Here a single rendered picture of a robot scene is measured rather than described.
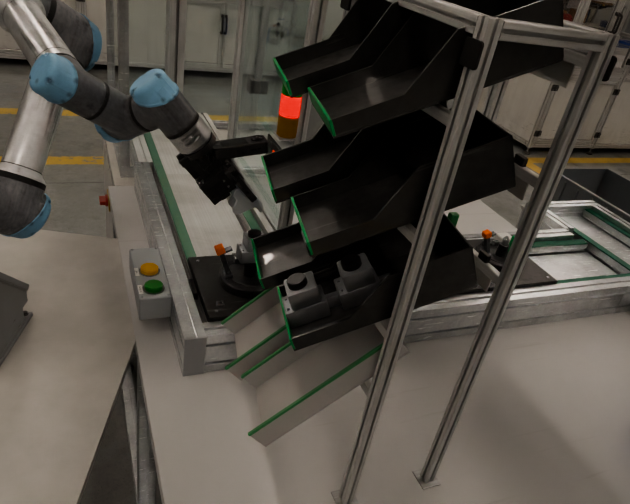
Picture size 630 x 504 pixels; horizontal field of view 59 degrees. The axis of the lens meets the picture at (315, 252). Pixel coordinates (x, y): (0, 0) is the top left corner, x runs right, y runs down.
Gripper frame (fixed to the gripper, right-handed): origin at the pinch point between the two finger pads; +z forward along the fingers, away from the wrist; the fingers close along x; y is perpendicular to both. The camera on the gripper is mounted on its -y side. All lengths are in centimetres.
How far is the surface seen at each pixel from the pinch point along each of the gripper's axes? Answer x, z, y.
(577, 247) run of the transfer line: -9, 93, -73
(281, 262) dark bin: 28.0, -5.6, 1.8
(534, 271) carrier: 6, 68, -49
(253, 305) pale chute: 20.9, 4.3, 12.1
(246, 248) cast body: 1.3, 6.1, 8.5
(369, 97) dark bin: 42, -29, -22
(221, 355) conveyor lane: 16.3, 13.9, 25.6
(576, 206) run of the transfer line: -33, 105, -91
